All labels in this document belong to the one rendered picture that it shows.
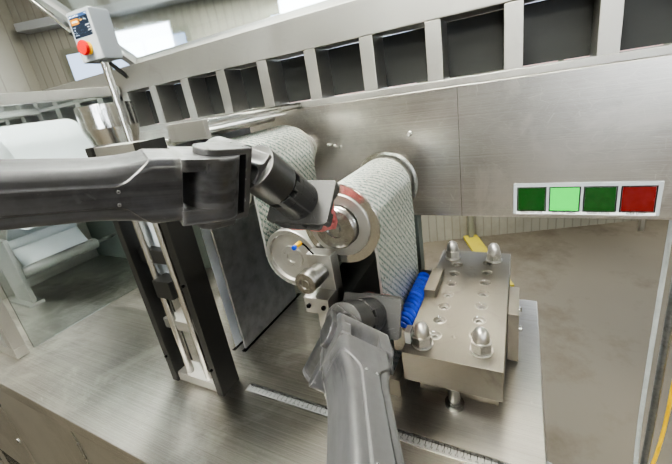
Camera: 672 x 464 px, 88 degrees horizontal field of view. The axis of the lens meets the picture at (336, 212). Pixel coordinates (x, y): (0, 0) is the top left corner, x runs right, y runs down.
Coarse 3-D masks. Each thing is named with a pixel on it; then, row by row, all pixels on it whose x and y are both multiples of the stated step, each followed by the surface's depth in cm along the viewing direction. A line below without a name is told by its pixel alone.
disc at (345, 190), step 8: (344, 192) 58; (352, 192) 58; (360, 200) 57; (368, 200) 57; (368, 208) 57; (368, 216) 58; (376, 216) 57; (376, 224) 58; (312, 232) 64; (376, 232) 58; (312, 240) 65; (368, 240) 59; (376, 240) 59; (368, 248) 60; (344, 256) 63; (352, 256) 62; (360, 256) 61
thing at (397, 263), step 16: (400, 224) 71; (400, 240) 71; (384, 256) 63; (400, 256) 72; (416, 256) 83; (384, 272) 63; (400, 272) 72; (416, 272) 83; (384, 288) 63; (400, 288) 72
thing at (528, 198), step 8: (520, 192) 76; (528, 192) 76; (536, 192) 75; (544, 192) 74; (520, 200) 77; (528, 200) 76; (536, 200) 76; (544, 200) 75; (520, 208) 78; (528, 208) 77; (536, 208) 76
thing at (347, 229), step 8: (336, 208) 58; (344, 208) 59; (344, 216) 58; (352, 216) 58; (344, 224) 58; (352, 224) 58; (320, 232) 61; (328, 232) 61; (336, 232) 59; (344, 232) 59; (352, 232) 58; (328, 240) 61; (336, 240) 60; (344, 240) 59; (352, 240) 59; (336, 248) 61
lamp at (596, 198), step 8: (592, 192) 70; (600, 192) 70; (608, 192) 69; (592, 200) 71; (600, 200) 70; (608, 200) 70; (584, 208) 72; (592, 208) 72; (600, 208) 71; (608, 208) 70
